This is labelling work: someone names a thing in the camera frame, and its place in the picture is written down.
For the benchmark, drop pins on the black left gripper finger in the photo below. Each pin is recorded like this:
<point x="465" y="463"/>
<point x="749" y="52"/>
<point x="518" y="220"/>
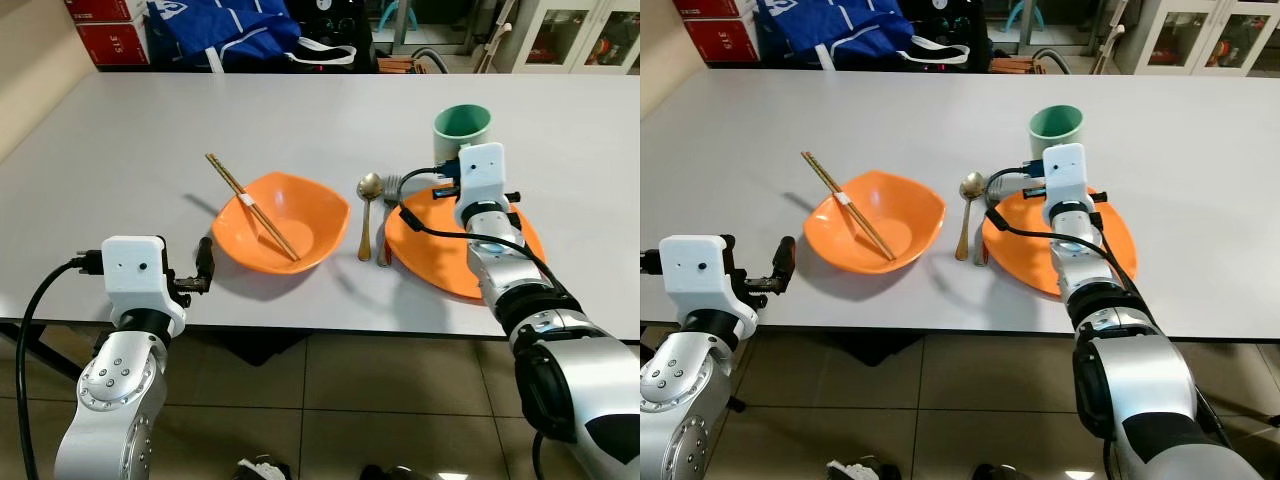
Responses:
<point x="204" y="262"/>
<point x="785" y="262"/>
<point x="730" y="252"/>

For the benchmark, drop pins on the banded wooden chopsticks pair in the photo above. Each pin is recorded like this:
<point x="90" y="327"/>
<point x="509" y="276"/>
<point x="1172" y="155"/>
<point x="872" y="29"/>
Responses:
<point x="252" y="208"/>
<point x="848" y="205"/>

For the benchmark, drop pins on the green ceramic mug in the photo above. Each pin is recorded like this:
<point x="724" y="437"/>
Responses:
<point x="462" y="135"/>
<point x="1056" y="135"/>

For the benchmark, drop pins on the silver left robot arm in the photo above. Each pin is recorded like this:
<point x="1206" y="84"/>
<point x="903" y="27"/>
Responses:
<point x="680" y="400"/>
<point x="115" y="400"/>

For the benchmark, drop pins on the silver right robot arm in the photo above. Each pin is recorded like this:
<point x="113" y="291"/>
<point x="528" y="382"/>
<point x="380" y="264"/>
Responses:
<point x="1150" y="390"/>
<point x="570" y="380"/>

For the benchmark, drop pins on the orange plastic plate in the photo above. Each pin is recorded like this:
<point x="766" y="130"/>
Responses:
<point x="1020" y="250"/>
<point x="430" y="255"/>

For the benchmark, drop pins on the orange plastic bowl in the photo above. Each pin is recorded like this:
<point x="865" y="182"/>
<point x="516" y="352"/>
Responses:
<point x="900" y="215"/>
<point x="300" y="215"/>

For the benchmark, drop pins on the brown wooden stool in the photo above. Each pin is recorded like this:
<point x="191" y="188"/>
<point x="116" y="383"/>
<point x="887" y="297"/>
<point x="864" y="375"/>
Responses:
<point x="1015" y="65"/>
<point x="400" y="65"/>

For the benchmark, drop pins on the white glass-door cabinet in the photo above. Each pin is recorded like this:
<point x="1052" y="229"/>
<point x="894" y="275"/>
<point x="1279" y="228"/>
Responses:
<point x="1200" y="35"/>
<point x="580" y="35"/>

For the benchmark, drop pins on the teal plastic stool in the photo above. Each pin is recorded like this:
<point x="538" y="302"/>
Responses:
<point x="1022" y="15"/>
<point x="400" y="15"/>

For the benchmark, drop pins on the red printed cardboard box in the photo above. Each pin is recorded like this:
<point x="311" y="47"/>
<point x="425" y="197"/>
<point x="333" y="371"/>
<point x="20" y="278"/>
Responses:
<point x="722" y="42"/>
<point x="112" y="45"/>

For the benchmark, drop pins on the black appliance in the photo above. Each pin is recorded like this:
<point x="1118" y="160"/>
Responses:
<point x="335" y="25"/>
<point x="945" y="25"/>

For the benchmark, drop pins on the red and white cardboard box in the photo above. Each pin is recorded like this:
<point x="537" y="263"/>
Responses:
<point x="705" y="7"/>
<point x="100" y="9"/>

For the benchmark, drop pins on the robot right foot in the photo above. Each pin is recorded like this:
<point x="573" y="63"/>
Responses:
<point x="385" y="473"/>
<point x="992" y="473"/>

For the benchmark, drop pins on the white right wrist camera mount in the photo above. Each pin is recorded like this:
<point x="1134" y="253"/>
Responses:
<point x="1072" y="175"/>
<point x="485" y="175"/>

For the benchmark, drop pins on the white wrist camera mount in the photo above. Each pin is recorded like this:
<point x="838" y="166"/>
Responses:
<point x="695" y="272"/>
<point x="135" y="270"/>
<point x="1072" y="175"/>
<point x="485" y="175"/>

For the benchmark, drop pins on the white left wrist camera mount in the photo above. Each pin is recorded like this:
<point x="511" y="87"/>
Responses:
<point x="695" y="272"/>
<point x="135" y="270"/>

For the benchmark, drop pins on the black table frame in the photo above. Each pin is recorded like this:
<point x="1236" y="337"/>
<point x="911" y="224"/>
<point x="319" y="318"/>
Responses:
<point x="45" y="355"/>

